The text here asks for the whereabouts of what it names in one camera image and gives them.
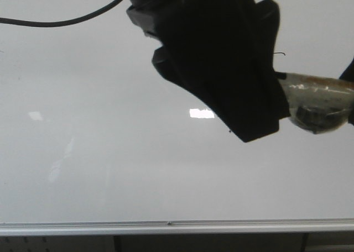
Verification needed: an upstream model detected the black cable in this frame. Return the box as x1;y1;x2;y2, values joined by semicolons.
0;0;127;28

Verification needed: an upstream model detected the white whiteboard with aluminium frame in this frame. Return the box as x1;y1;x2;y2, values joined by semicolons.
1;1;353;236

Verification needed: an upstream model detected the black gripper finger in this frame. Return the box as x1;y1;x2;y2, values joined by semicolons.
152;0;289;142
339;57;354;125

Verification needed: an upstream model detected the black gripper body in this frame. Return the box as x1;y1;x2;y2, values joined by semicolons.
127;0;257;38

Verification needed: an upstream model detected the black whiteboard marker with tape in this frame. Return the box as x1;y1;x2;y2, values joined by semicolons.
278;73;353;134

